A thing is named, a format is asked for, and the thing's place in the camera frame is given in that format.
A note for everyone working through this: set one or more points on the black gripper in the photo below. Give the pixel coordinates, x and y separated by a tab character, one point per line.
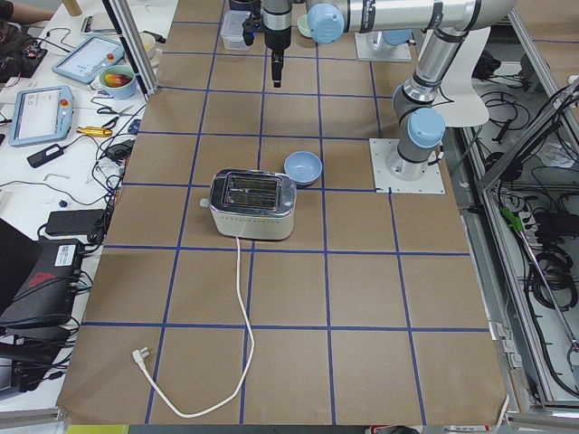
277	40

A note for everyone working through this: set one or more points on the green bowl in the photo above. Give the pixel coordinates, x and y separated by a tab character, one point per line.
303	26

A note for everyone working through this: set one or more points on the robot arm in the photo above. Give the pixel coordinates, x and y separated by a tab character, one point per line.
273	18
421	126

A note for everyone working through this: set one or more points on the cream bowl with lemon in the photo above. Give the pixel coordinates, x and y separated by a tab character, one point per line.
152	51

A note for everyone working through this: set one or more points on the blue fruit bowl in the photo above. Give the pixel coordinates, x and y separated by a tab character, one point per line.
119	81

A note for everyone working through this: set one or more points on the clear plastic container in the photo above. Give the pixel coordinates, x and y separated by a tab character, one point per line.
232	30

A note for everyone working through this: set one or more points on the cream toaster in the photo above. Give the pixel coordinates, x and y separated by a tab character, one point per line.
252	204

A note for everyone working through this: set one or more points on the scissors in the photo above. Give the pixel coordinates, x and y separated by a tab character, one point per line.
116	115

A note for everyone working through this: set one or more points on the teach pendant far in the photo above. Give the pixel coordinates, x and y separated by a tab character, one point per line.
85	63

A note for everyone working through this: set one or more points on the teach pendant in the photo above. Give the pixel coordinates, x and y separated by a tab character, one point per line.
41	116
85	63

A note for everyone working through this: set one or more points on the white chair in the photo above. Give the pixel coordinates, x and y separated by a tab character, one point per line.
466	108

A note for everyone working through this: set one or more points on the teach pendant near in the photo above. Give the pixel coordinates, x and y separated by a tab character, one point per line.
41	116

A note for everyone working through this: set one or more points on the black power adapter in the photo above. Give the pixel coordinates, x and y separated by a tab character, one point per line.
45	155

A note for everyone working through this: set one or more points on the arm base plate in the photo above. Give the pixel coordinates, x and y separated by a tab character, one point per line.
392	46
393	174

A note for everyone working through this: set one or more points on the aluminium frame post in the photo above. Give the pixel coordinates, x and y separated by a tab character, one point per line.
124	24

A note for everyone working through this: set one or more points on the orange handled tool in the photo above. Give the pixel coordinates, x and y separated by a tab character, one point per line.
94	131

